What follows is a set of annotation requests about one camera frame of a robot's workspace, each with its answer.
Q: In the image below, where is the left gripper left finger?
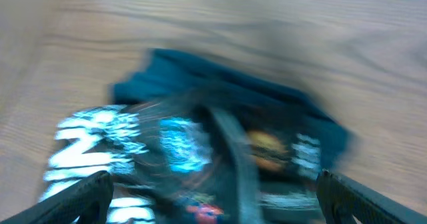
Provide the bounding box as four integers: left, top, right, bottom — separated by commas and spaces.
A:
1, 171, 114, 224

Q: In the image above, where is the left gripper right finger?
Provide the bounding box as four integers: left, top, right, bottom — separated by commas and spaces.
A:
316, 169, 426, 224

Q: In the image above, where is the black orange patterned jersey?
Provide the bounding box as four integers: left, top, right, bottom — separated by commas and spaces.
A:
40, 97, 321, 223

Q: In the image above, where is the folded navy blue garment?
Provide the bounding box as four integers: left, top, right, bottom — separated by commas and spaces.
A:
111, 49, 350, 173

